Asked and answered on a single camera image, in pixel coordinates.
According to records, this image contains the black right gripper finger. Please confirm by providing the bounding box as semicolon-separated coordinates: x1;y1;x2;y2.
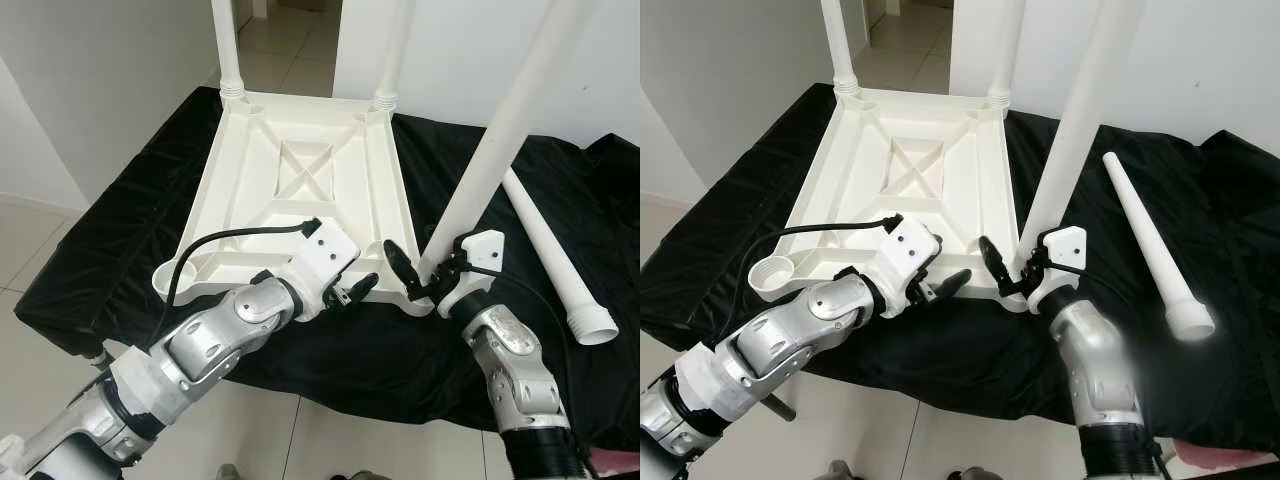
978;235;1016;296
383;238;426;301

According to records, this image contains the white plastic table top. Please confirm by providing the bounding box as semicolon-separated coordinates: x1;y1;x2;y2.
745;85;1031;313
152;88;436;316

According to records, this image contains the pink cushion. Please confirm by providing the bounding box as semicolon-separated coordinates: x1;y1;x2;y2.
590;448;640;480
1165;445;1266;480

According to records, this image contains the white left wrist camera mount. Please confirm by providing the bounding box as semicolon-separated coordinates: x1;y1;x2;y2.
875;218;943;319
290;218;361;321

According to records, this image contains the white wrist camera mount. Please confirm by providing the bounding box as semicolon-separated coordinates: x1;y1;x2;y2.
875;218;943;319
1022;226;1088;313
290;218;361;321
435;230;506;319

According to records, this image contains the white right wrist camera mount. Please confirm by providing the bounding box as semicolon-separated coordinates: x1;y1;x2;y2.
1022;226;1088;313
435;230;506;319

